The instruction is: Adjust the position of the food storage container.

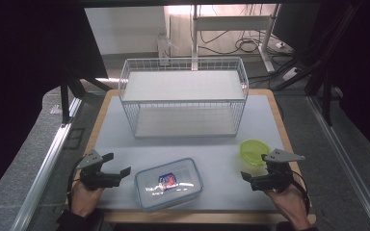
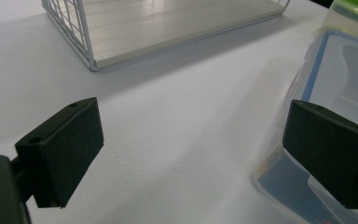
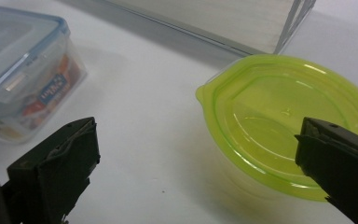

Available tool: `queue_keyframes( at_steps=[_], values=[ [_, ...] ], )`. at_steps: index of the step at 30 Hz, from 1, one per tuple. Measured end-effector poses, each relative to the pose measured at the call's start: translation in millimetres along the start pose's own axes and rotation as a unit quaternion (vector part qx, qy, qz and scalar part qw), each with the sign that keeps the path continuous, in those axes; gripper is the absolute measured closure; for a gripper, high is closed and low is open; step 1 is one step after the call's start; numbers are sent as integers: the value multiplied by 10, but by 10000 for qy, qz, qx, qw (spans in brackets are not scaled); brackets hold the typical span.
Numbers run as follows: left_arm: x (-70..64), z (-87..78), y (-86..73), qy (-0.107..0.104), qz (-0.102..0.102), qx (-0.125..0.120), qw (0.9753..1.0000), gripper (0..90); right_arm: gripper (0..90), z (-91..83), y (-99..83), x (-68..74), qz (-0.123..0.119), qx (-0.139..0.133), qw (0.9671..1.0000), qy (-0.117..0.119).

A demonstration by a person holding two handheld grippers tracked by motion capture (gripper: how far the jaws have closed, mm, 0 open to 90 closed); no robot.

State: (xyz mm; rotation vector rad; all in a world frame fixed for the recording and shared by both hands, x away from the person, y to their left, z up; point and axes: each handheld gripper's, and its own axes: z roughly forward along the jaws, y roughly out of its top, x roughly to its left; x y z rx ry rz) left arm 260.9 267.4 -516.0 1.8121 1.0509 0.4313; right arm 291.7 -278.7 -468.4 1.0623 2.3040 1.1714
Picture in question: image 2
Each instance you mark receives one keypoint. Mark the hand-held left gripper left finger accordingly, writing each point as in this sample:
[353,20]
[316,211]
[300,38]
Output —
[65,149]

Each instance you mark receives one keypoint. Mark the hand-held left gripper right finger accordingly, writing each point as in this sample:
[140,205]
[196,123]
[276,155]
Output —
[329,149]

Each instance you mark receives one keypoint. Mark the clear container with blue lid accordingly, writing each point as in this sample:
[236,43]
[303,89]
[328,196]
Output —
[332,71]

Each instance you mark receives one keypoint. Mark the clear container with green lid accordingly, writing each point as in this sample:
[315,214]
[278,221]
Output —
[354,14]

